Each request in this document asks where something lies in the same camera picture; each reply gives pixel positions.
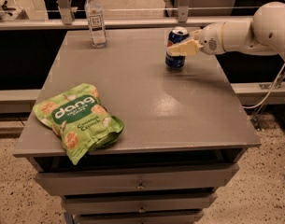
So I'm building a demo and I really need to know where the grey drawer cabinet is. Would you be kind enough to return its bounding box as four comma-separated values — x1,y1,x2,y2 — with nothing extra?
12,27,262,224

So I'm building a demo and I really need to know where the clear plastic water bottle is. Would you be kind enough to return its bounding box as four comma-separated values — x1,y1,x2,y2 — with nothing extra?
84,0,107,48

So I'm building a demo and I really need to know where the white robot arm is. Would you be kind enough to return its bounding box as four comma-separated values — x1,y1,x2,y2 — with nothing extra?
166,2,285,62

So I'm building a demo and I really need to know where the green rice chip bag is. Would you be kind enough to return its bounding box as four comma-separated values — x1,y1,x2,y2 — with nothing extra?
33,83,124,165

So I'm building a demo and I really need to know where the grey drawer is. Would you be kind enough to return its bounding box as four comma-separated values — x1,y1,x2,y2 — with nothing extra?
36,163,239,196
63,193,217,215
78,210,203,224

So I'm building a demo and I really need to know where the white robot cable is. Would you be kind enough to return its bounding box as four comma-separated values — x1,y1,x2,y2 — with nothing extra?
242,63,285,110

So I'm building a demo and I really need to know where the blue pepsi can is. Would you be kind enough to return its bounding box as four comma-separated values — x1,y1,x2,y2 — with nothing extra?
164,26,190,69

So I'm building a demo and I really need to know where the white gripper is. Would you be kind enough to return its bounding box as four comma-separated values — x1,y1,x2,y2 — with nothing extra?
167,22,225,56

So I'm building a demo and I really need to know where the bottom grey drawer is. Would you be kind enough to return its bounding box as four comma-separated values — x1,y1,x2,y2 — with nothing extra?
78,210,203,224

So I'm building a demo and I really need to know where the middle grey drawer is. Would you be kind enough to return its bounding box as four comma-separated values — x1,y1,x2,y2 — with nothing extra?
63,193,217,215

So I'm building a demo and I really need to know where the top grey drawer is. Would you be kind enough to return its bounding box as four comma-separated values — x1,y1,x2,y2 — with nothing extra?
36,163,239,196

